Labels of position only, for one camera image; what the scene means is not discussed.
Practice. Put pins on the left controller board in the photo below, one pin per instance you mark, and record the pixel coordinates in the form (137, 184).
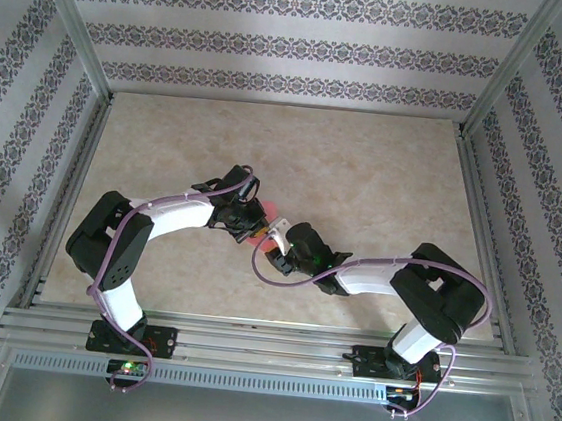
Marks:
(128, 367)

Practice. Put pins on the aluminium side rail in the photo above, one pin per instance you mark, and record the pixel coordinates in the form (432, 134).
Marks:
(85, 150)
(476, 191)

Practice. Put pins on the aluminium frame post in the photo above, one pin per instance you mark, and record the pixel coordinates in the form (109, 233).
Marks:
(513, 64)
(74, 18)

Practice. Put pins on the right controller board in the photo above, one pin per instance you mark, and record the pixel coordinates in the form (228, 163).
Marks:
(402, 395)

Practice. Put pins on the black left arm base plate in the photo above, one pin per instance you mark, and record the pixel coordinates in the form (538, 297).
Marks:
(161, 343)

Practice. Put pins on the controller board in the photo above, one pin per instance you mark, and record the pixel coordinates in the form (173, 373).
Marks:
(128, 367)
(402, 395)

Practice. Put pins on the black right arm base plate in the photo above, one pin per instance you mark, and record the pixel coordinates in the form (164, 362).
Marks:
(368, 363)

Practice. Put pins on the aluminium frame rail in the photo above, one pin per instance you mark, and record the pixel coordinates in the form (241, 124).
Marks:
(257, 344)

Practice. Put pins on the pink paper sheet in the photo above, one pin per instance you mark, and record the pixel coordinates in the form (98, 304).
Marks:
(268, 210)

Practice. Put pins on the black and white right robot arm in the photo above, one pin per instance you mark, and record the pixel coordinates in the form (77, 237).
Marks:
(433, 297)

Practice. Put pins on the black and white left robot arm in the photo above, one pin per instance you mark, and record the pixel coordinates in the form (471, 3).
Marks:
(106, 242)

